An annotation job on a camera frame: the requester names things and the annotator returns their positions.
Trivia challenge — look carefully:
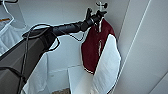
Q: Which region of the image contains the white wire hanger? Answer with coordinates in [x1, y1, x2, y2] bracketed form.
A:
[0, 3, 18, 31]

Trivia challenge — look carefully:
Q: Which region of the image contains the white wardrobe body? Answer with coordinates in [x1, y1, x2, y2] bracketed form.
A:
[0, 0, 134, 94]

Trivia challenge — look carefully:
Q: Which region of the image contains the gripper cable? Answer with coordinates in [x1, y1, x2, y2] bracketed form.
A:
[68, 30, 87, 43]

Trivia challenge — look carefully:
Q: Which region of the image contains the white wardrobe door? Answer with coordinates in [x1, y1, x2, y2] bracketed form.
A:
[114, 0, 168, 94]

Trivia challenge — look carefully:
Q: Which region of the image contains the red white jacket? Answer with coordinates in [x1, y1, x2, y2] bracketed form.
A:
[80, 18, 122, 94]

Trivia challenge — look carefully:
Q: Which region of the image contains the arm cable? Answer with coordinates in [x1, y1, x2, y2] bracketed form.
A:
[17, 23, 62, 94]

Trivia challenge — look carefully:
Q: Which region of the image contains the white shirt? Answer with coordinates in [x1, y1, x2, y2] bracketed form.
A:
[0, 23, 49, 94]

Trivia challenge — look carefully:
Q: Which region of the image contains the black hook rod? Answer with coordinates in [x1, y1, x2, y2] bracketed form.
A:
[96, 2, 109, 10]
[1, 0, 19, 4]

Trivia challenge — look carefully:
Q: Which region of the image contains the orange wooden hanger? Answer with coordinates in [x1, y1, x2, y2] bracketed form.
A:
[0, 18, 11, 23]

